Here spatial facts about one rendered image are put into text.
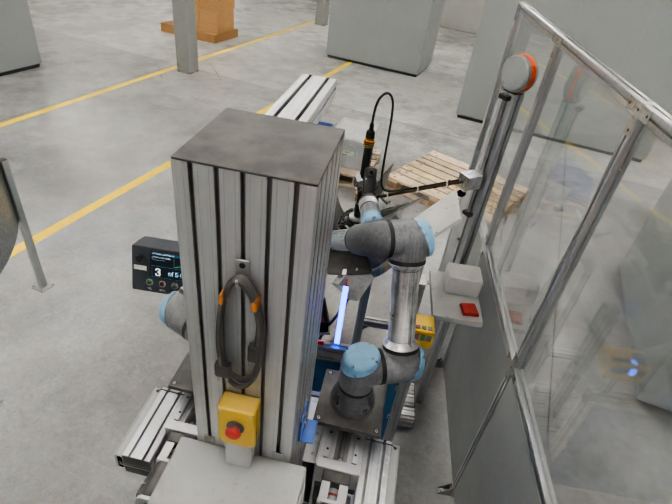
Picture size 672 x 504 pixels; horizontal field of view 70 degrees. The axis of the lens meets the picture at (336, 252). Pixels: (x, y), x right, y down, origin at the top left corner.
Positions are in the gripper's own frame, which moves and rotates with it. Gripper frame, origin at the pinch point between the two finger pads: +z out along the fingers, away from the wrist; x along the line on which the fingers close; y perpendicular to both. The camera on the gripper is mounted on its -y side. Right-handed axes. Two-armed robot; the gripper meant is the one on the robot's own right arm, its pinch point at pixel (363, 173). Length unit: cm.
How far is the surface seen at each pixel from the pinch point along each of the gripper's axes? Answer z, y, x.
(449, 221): -5.4, 17.1, 39.8
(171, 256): -30, 26, -73
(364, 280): -9, 50, 7
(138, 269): -29, 33, -86
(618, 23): 430, -4, 354
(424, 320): -42, 42, 27
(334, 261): -18.7, 32.2, -9.6
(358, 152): 271, 116, 40
